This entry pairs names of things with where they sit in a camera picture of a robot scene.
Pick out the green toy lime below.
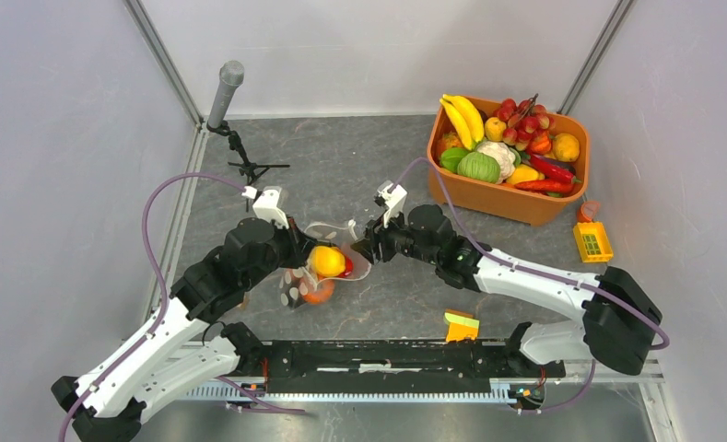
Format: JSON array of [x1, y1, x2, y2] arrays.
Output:
[[440, 147, 470, 174]]

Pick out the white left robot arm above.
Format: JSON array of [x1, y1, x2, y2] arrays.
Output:
[[52, 218, 321, 441]]

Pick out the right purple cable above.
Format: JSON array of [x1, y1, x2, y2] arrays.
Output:
[[393, 157, 671, 416]]

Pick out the yellow toy potato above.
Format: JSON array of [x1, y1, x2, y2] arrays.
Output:
[[552, 133, 580, 163]]

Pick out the white toy cauliflower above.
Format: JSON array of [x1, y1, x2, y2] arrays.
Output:
[[475, 141, 516, 184]]

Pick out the clear dotted zip top bag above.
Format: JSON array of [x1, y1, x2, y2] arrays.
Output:
[[279, 220, 372, 309]]

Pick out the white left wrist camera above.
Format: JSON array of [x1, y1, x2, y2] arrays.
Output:
[[241, 186, 288, 229]]

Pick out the purple cable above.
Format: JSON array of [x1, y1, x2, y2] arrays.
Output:
[[57, 172, 306, 442], [393, 157, 671, 416]]

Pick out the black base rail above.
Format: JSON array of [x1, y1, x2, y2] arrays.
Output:
[[233, 340, 566, 393]]

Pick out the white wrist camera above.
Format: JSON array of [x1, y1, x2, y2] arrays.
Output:
[[241, 186, 288, 229], [375, 180, 407, 228]]

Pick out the orange plastic bin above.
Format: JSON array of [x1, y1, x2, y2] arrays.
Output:
[[426, 108, 591, 227]]

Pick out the yellow toy pepper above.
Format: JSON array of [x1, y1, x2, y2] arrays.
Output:
[[505, 164, 545, 186]]

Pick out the yellow banana bunch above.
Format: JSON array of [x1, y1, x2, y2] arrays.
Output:
[[440, 94, 485, 150]]

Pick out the small orange toy piece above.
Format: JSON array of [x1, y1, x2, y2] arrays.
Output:
[[576, 201, 601, 223]]

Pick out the green toy cabbage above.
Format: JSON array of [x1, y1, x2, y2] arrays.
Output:
[[456, 152, 500, 183]]

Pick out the red grape bunch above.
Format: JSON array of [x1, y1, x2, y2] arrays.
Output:
[[494, 94, 556, 150]]

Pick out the small red toy pepper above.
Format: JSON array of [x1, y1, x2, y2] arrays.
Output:
[[526, 130, 553, 155]]

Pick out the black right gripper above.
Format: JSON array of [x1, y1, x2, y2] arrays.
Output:
[[351, 204, 440, 267]]

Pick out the grey microphone on tripod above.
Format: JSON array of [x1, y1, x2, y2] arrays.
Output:
[[205, 59, 291, 213]]

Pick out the yellow toy basket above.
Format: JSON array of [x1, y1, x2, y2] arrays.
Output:
[[573, 222, 614, 263]]

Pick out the yellow toy lemon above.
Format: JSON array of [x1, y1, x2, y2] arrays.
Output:
[[309, 246, 345, 278]]

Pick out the small yellow toy fruit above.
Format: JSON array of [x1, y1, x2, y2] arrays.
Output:
[[484, 117, 508, 142]]

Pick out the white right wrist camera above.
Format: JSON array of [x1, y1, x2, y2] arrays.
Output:
[[375, 180, 407, 228]]

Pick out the orange yellow block stack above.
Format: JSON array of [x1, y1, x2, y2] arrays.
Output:
[[443, 309, 480, 343]]

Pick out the orange textured toy fruit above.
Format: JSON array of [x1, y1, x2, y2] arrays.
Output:
[[434, 132, 463, 161]]

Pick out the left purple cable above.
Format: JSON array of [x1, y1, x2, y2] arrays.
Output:
[[57, 172, 306, 442]]

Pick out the orange toy pumpkin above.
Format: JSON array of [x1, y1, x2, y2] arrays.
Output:
[[301, 279, 335, 305]]

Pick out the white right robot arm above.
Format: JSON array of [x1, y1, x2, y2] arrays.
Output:
[[352, 204, 663, 376]]

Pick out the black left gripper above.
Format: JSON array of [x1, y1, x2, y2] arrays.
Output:
[[242, 213, 318, 290]]

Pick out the red toy chili pepper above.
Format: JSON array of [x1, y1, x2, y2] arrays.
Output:
[[526, 155, 579, 183]]

